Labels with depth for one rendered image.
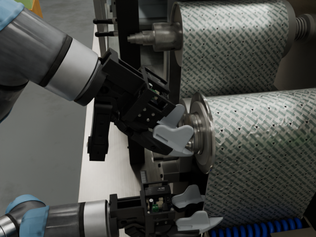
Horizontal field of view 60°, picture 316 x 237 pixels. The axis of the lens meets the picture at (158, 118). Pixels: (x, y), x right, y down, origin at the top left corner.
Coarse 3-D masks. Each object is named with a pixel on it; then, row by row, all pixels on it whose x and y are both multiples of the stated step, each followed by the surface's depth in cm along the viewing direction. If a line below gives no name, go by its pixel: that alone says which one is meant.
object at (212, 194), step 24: (288, 168) 50; (312, 168) 51; (216, 192) 51; (240, 192) 52; (264, 192) 53; (288, 192) 55; (312, 192) 56; (240, 216) 57; (264, 216) 59; (288, 216) 60
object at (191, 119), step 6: (186, 114) 50; (192, 114) 48; (198, 114) 48; (186, 120) 50; (192, 120) 47; (198, 120) 47; (192, 126) 46; (198, 126) 46; (198, 132) 46; (192, 138) 47; (198, 138) 46; (192, 144) 47; (198, 144) 46; (192, 150) 48; (198, 150) 47
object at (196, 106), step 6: (198, 102) 48; (192, 108) 52; (198, 108) 47; (204, 114) 45; (204, 120) 45; (204, 126) 45; (204, 132) 45; (204, 138) 46; (204, 144) 46; (204, 150) 46; (198, 156) 50; (204, 156) 47; (204, 162) 47
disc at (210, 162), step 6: (192, 96) 52; (198, 96) 48; (204, 96) 46; (192, 102) 52; (204, 102) 45; (204, 108) 45; (210, 114) 43; (210, 120) 43; (210, 126) 43; (210, 132) 43; (210, 138) 43; (210, 144) 44; (210, 150) 44; (210, 156) 44; (198, 162) 52; (210, 162) 45; (204, 168) 49; (210, 168) 45
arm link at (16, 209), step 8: (16, 200) 62; (24, 200) 62; (32, 200) 63; (8, 208) 61; (16, 208) 60; (24, 208) 60; (32, 208) 60; (8, 216) 57; (16, 216) 58; (0, 224) 55; (8, 224) 56; (16, 224) 56; (0, 232) 54; (8, 232) 55; (16, 232) 56
